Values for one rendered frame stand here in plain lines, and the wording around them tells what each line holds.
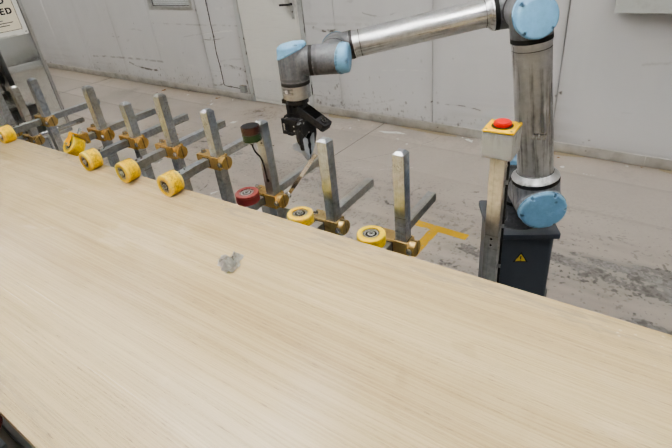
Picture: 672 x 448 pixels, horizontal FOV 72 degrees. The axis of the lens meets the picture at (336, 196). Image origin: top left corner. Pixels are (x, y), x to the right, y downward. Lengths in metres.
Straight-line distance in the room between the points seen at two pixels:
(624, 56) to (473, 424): 3.08
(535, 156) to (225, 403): 1.13
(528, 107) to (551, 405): 0.87
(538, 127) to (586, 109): 2.29
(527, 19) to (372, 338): 0.92
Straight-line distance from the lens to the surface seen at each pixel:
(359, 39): 1.53
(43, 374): 1.20
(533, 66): 1.47
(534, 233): 1.87
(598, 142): 3.89
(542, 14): 1.43
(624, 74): 3.71
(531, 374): 0.98
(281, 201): 1.60
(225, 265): 1.25
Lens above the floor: 1.64
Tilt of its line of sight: 30 degrees down
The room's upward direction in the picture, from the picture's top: 6 degrees counter-clockwise
